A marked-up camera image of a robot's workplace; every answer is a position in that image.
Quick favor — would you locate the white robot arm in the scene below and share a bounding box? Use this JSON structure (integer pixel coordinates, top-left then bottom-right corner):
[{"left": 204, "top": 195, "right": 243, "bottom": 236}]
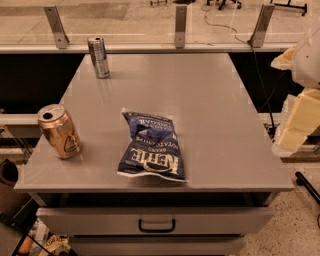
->
[{"left": 271, "top": 21, "right": 320, "bottom": 157}]

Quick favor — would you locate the black cable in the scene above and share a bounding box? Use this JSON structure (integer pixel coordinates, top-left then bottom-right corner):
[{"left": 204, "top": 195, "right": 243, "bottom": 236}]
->
[{"left": 200, "top": 3, "right": 288, "bottom": 134}]

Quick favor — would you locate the black stand leg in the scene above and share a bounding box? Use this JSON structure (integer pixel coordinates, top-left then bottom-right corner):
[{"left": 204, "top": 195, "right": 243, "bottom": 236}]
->
[{"left": 295, "top": 171, "right": 320, "bottom": 205}]

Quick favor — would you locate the metal railing bracket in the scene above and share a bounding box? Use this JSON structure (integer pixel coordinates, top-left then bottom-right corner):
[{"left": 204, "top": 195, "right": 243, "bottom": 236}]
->
[
  {"left": 174, "top": 5, "right": 187, "bottom": 49},
  {"left": 43, "top": 5, "right": 69, "bottom": 49},
  {"left": 248, "top": 4, "right": 275, "bottom": 48}
]

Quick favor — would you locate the silver blue redbull can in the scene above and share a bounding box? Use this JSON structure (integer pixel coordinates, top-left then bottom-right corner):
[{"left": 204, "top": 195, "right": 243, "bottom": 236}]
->
[{"left": 87, "top": 37, "right": 110, "bottom": 79}]

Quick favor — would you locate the grey lower drawer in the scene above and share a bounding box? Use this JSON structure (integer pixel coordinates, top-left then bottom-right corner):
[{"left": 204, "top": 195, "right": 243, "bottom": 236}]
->
[{"left": 70, "top": 236, "right": 245, "bottom": 256}]

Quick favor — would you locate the grey upper drawer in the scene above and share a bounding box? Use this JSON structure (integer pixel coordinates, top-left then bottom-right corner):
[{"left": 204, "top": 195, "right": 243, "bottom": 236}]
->
[{"left": 37, "top": 207, "right": 273, "bottom": 236}]

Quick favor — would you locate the grey drawer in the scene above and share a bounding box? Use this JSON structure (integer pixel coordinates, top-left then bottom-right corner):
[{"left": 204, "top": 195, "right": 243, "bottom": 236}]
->
[
  {"left": 70, "top": 236, "right": 245, "bottom": 256},
  {"left": 37, "top": 207, "right": 273, "bottom": 236}
]

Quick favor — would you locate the black bin at left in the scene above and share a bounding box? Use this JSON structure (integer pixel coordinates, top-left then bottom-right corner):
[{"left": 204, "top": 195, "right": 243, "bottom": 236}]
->
[{"left": 0, "top": 159, "right": 18, "bottom": 187}]

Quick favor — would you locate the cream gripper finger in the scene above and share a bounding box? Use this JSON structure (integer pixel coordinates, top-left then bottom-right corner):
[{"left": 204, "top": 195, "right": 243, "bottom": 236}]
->
[
  {"left": 271, "top": 46, "right": 295, "bottom": 70},
  {"left": 272, "top": 88, "right": 320, "bottom": 157}
]

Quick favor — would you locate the black drawer handle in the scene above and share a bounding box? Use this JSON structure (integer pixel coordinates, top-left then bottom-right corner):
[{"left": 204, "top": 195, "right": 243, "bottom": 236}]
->
[{"left": 138, "top": 219, "right": 176, "bottom": 234}]

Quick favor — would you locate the right metal railing bracket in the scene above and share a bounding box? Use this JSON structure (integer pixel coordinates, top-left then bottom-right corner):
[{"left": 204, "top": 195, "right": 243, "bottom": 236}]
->
[{"left": 248, "top": 4, "right": 275, "bottom": 48}]

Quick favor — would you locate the gold soda can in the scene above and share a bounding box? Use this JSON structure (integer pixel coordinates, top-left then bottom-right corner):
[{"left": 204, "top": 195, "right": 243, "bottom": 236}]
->
[{"left": 38, "top": 104, "right": 81, "bottom": 159}]

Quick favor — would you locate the middle metal railing bracket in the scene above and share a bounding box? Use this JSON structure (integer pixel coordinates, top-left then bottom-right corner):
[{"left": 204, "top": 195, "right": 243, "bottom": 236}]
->
[{"left": 174, "top": 5, "right": 187, "bottom": 49}]

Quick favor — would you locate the left metal railing bracket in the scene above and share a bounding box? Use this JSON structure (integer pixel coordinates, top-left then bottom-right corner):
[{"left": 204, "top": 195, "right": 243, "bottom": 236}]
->
[{"left": 43, "top": 5, "right": 69, "bottom": 49}]

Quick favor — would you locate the blue Kettle chips bag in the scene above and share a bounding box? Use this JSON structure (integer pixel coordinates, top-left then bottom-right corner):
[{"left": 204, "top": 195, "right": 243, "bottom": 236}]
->
[{"left": 117, "top": 108, "right": 186, "bottom": 182}]

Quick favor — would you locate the snack bag on floor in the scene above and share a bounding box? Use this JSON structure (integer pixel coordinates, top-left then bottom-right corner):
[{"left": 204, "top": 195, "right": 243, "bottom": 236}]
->
[{"left": 38, "top": 235, "right": 71, "bottom": 256}]

